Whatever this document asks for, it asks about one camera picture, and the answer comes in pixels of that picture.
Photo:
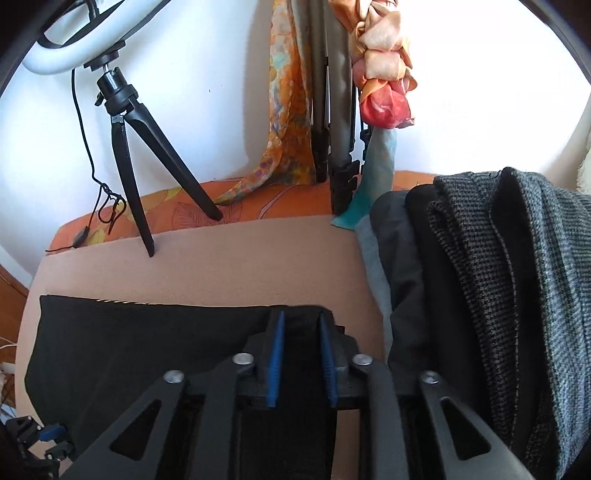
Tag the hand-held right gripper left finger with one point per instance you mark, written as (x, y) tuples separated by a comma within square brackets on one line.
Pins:
[(275, 364)]

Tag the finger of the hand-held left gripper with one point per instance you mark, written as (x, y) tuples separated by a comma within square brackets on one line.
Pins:
[(61, 451), (51, 432)]

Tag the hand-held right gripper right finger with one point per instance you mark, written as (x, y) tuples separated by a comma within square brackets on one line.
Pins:
[(328, 369)]

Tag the black pants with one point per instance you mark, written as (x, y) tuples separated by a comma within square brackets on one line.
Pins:
[(138, 341)]

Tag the peach fabric mat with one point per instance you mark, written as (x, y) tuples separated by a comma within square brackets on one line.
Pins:
[(231, 267)]

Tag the folded light grey garment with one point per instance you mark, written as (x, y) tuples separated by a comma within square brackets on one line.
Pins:
[(373, 263)]

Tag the folded black garment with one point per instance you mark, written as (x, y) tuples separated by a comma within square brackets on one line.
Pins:
[(438, 286)]

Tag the folded dark grey garment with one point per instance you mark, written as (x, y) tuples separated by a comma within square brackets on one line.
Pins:
[(397, 249)]

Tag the orange floral cloth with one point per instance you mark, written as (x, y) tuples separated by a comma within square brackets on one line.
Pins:
[(258, 203)]

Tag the teal scarf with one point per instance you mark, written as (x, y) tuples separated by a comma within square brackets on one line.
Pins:
[(378, 177)]

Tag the grey tweed garment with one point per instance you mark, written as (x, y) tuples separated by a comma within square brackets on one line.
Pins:
[(531, 286)]

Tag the folded grey tripod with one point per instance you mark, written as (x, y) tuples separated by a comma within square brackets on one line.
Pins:
[(340, 115)]

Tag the orange patterned hanging scarf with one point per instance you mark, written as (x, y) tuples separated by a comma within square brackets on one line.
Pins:
[(287, 92)]

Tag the braided orange pink scarf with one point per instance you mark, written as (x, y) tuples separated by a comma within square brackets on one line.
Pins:
[(383, 64)]

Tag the small black tripod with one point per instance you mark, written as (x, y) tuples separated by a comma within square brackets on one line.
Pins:
[(115, 94)]

